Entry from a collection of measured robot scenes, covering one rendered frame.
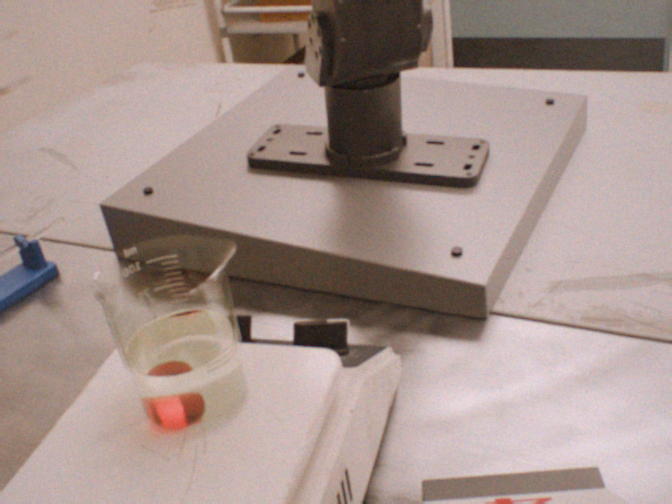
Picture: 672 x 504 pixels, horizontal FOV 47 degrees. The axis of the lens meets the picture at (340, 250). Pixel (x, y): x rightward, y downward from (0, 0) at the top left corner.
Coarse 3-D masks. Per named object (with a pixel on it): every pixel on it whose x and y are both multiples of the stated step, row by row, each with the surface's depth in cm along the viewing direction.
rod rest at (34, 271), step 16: (16, 240) 64; (32, 240) 63; (32, 256) 63; (16, 272) 64; (32, 272) 63; (48, 272) 64; (0, 288) 62; (16, 288) 62; (32, 288) 63; (0, 304) 60
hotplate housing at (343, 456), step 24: (384, 360) 44; (360, 384) 38; (384, 384) 42; (336, 408) 36; (360, 408) 37; (384, 408) 42; (336, 432) 35; (360, 432) 37; (312, 456) 33; (336, 456) 34; (360, 456) 38; (312, 480) 32; (336, 480) 34; (360, 480) 38
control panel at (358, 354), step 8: (272, 344) 46; (280, 344) 46; (288, 344) 46; (352, 344) 46; (352, 352) 43; (360, 352) 43; (368, 352) 43; (376, 352) 43; (344, 360) 41; (352, 360) 41; (360, 360) 41
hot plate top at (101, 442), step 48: (96, 384) 37; (288, 384) 35; (336, 384) 35; (96, 432) 34; (144, 432) 33; (240, 432) 33; (288, 432) 32; (48, 480) 32; (96, 480) 31; (144, 480) 31; (192, 480) 31; (240, 480) 30; (288, 480) 30
